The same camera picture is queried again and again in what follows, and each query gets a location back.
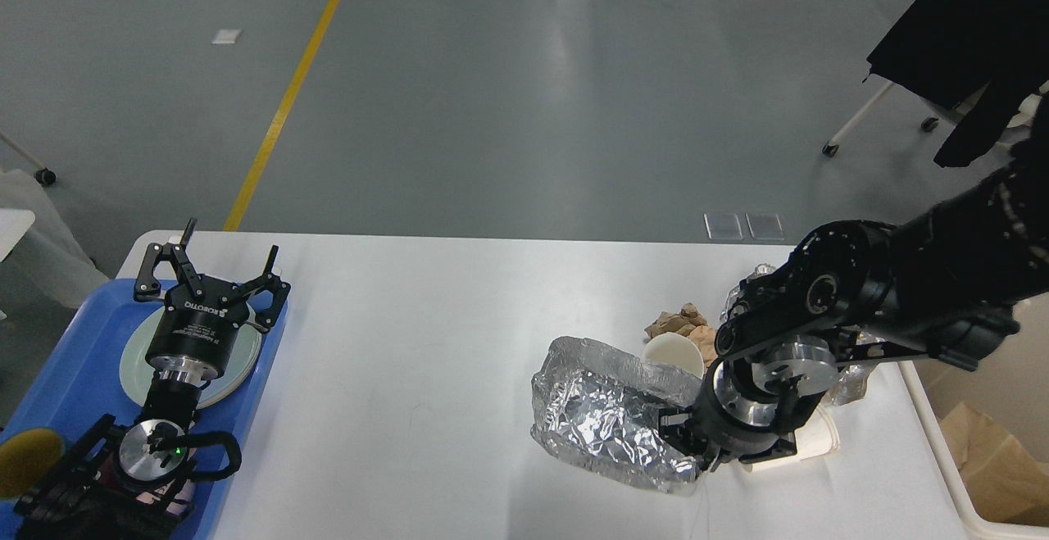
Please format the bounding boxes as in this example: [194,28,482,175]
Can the brown paper bag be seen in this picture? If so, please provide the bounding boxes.
[939,402,1048,528]

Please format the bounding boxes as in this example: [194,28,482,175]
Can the crumpled brown paper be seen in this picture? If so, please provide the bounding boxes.
[644,302,718,371]

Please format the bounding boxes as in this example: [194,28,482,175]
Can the white plastic bin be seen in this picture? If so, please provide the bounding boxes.
[900,294,1048,539]

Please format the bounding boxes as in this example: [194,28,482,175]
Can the white furniture at left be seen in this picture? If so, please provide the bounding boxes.
[1,168,110,309]

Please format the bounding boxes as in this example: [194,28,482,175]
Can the white paper cup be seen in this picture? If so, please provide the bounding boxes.
[742,405,840,473]
[642,334,706,377]

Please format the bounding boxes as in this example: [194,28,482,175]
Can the foil back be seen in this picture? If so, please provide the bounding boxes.
[720,263,874,406]

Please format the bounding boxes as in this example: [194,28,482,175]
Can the pink plate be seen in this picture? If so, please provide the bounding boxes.
[123,311,263,410]

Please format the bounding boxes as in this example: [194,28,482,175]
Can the black jacket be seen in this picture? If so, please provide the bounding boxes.
[868,0,1048,167]

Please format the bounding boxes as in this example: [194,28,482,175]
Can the green plate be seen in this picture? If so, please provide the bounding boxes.
[119,304,263,406]

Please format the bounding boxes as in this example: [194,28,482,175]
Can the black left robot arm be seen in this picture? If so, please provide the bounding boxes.
[2,221,292,539]

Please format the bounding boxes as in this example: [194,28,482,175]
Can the foil tray front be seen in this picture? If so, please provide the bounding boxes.
[529,336,704,495]

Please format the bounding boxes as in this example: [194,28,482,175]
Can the white rolling chair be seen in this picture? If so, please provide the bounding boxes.
[822,77,1049,160]

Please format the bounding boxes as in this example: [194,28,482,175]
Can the teal mug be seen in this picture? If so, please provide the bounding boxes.
[1,428,66,501]

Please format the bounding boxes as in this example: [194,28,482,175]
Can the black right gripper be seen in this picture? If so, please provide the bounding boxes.
[658,360,812,465]

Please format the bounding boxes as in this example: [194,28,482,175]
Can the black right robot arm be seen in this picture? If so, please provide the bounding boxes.
[658,103,1047,470]

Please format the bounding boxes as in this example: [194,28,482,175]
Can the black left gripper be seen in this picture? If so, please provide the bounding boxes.
[133,219,291,382]

